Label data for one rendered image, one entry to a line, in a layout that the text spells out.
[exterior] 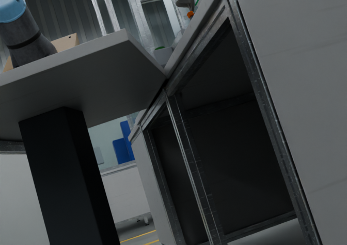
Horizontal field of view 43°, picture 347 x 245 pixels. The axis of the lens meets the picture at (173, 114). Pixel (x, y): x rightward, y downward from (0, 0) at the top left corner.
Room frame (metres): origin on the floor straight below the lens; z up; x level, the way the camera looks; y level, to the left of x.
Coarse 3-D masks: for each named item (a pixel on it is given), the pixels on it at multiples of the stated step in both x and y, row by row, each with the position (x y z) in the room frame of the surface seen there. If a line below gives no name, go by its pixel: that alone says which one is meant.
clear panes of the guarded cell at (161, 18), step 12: (96, 0) 2.71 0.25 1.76; (120, 0) 2.85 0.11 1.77; (168, 0) 2.93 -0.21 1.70; (120, 12) 2.84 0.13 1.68; (144, 12) 2.88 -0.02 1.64; (156, 12) 2.90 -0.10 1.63; (168, 12) 2.92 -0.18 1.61; (108, 24) 2.52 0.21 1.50; (120, 24) 2.84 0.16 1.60; (132, 24) 2.86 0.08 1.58; (156, 24) 2.89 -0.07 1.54; (168, 24) 2.91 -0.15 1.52; (156, 36) 2.89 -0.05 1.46; (168, 36) 2.91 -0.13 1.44; (132, 120) 2.71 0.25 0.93
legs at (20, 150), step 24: (24, 120) 1.35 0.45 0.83; (48, 120) 1.34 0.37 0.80; (72, 120) 1.37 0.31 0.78; (0, 144) 1.52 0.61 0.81; (24, 144) 1.35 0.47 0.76; (48, 144) 1.34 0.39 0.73; (72, 144) 1.33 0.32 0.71; (48, 168) 1.34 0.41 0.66; (72, 168) 1.33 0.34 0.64; (96, 168) 1.46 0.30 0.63; (48, 192) 1.34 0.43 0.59; (72, 192) 1.34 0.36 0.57; (96, 192) 1.40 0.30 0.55; (48, 216) 1.35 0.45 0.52; (72, 216) 1.34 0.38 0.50; (96, 216) 1.34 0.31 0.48; (72, 240) 1.34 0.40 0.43; (96, 240) 1.33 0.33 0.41
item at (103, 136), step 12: (120, 120) 6.45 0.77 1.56; (96, 132) 6.37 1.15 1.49; (108, 132) 6.41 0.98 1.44; (120, 132) 6.44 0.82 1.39; (96, 144) 6.36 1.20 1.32; (108, 144) 6.40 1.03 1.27; (120, 144) 6.43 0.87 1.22; (96, 156) 6.35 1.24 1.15; (108, 156) 6.39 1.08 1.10; (120, 156) 6.42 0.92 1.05; (132, 156) 6.46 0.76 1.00
